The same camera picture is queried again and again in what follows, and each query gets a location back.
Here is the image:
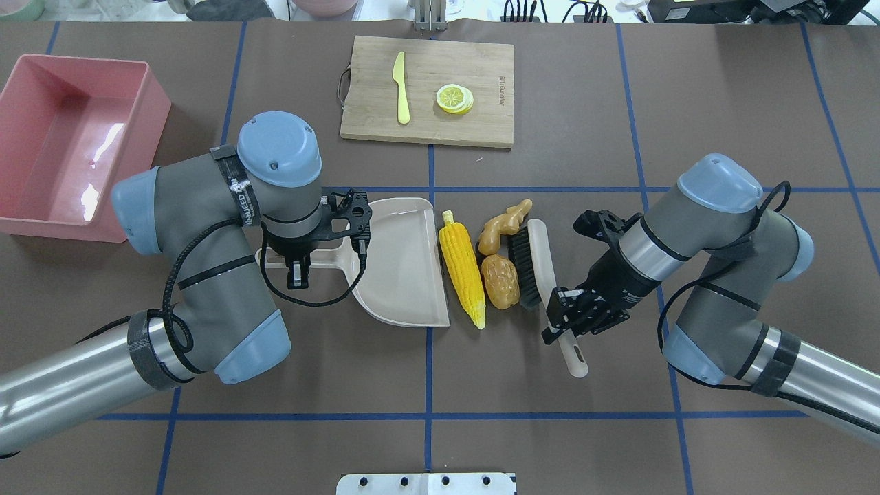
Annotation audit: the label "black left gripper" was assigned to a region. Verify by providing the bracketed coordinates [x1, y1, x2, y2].
[261, 189, 372, 289]

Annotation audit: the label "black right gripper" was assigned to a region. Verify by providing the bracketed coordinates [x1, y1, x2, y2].
[541, 210, 650, 345]

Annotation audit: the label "beige plastic dustpan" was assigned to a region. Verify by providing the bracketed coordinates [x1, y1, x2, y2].
[255, 197, 450, 328]

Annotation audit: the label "beige hand brush black bristles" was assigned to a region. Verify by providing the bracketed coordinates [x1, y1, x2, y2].
[508, 219, 590, 378]

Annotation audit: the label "brown toy potato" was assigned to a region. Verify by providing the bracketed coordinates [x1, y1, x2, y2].
[481, 254, 520, 310]

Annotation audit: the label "tan toy ginger root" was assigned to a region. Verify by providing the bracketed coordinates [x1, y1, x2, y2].
[477, 199, 534, 256]

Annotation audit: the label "yellow toy corn cob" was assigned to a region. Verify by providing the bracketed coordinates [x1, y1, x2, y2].
[438, 210, 486, 330]

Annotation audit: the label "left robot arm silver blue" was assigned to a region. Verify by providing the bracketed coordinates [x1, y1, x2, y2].
[1, 111, 372, 459]

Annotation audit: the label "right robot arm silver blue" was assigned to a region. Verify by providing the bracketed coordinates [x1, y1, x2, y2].
[542, 153, 878, 447]

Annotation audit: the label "pink plastic bin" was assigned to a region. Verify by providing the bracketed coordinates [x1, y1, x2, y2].
[1, 54, 172, 243]

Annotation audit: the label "yellow plastic knife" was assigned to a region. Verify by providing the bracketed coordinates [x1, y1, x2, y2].
[392, 51, 410, 125]

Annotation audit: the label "bamboo cutting board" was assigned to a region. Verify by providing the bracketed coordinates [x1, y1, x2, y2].
[340, 35, 515, 149]

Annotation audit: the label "yellow toy lemon slice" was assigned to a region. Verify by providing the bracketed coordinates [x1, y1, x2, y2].
[436, 82, 474, 115]

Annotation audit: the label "pink bowl with clear items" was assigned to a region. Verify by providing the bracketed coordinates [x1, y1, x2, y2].
[291, 0, 359, 18]

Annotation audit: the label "dark grey cloth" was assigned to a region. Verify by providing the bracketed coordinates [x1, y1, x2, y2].
[186, 1, 274, 22]

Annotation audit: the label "black laptop monitor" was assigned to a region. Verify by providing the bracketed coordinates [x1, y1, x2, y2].
[647, 1, 868, 25]

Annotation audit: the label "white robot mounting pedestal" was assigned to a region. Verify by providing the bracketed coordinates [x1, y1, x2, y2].
[335, 472, 518, 494]

